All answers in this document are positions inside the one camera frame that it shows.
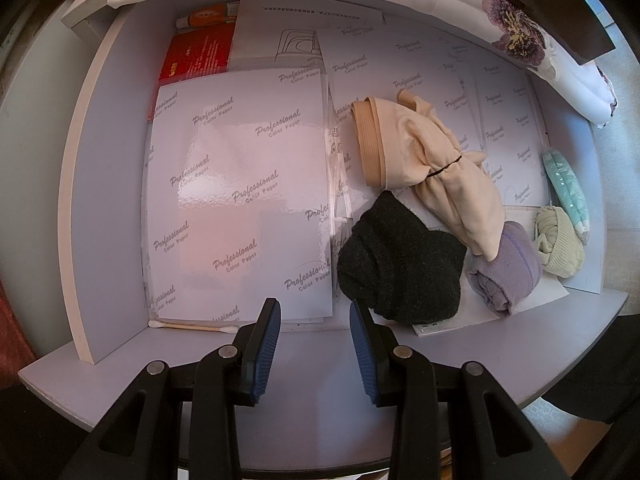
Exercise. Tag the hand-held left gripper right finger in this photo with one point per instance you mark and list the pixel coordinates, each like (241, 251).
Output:
(362, 350)

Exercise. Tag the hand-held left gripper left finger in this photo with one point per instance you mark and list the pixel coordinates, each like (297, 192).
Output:
(262, 350)

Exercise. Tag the white lavender drawer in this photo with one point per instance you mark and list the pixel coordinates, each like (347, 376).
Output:
(315, 400)

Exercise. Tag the black sock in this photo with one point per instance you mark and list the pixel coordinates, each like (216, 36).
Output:
(400, 265)

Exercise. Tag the teal socks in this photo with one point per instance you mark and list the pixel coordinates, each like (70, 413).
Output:
(567, 185)

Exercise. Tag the cotton swab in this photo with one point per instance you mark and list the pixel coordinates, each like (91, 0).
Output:
(190, 326)

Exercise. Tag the lavender sock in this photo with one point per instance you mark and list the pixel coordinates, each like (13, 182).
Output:
(505, 275)

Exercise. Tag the cream beige stockings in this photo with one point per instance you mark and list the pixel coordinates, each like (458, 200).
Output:
(450, 200)

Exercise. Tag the large printed paper stack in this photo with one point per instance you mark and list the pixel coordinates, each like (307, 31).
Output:
(225, 160)

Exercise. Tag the clear plastic sleeve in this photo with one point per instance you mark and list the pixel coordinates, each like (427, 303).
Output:
(335, 155)

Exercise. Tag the pale green ribbed sock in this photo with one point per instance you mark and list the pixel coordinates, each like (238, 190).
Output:
(557, 245)

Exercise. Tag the red packet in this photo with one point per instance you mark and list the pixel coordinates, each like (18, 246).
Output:
(195, 55)

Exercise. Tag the white instruction sheet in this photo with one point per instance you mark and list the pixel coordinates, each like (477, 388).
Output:
(280, 25)

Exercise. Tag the orange white tube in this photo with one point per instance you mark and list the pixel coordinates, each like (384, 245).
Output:
(210, 15)

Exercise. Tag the dark box with gold print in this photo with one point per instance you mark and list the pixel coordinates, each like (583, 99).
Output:
(550, 0)

